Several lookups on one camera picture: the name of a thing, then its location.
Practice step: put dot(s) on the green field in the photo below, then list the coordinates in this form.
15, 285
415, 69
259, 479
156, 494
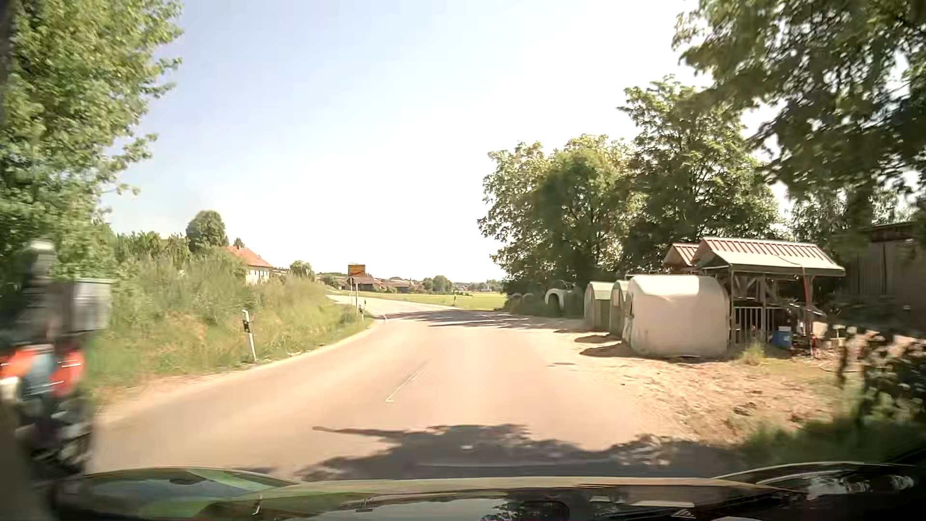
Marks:
441, 298

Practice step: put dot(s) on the distant village buildings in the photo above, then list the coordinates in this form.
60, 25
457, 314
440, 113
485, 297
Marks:
390, 283

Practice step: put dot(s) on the small white calf hutch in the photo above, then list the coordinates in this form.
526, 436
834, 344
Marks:
555, 297

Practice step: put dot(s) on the yellow road sign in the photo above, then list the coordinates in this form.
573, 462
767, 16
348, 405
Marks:
356, 270

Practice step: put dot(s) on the grey asphalt road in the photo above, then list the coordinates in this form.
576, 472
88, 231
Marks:
463, 376

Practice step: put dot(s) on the group of green trees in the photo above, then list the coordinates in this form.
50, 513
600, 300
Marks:
629, 202

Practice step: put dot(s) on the white house with red roof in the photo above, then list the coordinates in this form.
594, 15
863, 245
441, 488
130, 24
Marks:
253, 265

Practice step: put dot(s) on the large white calf hutch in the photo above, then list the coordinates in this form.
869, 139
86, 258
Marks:
676, 315

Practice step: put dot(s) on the car's own bonnet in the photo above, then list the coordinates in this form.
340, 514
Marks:
448, 496

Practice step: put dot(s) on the round green tree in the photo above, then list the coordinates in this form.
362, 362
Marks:
207, 230

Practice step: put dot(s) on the grassy bank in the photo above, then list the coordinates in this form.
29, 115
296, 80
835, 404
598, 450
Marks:
195, 325

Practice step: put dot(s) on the sandy dirt yard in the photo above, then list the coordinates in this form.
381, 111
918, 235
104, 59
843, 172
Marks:
723, 387

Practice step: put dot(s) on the wooden shelter with red roof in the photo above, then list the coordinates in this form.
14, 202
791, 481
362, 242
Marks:
759, 278

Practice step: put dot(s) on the blue barrel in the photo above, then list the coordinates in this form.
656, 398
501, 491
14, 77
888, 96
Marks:
781, 337

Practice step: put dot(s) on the overhanging tree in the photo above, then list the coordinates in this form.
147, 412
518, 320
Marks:
832, 94

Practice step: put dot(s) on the wooden barn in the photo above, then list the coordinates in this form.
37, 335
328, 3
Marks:
890, 271

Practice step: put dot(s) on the person on motorcycle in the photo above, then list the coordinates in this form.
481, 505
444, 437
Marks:
43, 362

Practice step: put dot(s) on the large leafy tree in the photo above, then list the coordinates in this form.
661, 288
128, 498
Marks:
58, 108

